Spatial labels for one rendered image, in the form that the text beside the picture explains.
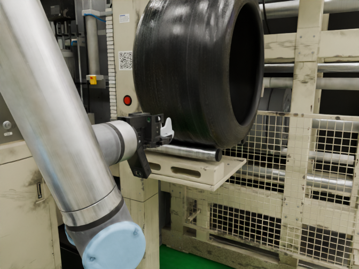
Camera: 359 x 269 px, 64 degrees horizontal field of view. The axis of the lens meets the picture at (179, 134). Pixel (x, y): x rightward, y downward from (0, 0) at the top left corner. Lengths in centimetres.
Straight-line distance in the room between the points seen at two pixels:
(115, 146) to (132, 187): 74
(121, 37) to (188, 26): 45
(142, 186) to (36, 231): 48
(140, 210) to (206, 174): 45
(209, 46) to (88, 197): 54
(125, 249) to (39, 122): 21
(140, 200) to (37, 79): 98
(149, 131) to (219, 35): 33
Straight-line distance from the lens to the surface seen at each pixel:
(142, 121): 67
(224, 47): 83
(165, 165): 103
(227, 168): 114
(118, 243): 43
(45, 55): 38
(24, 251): 140
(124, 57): 121
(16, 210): 131
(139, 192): 128
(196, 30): 82
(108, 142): 56
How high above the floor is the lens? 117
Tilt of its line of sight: 12 degrees down
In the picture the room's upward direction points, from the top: straight up
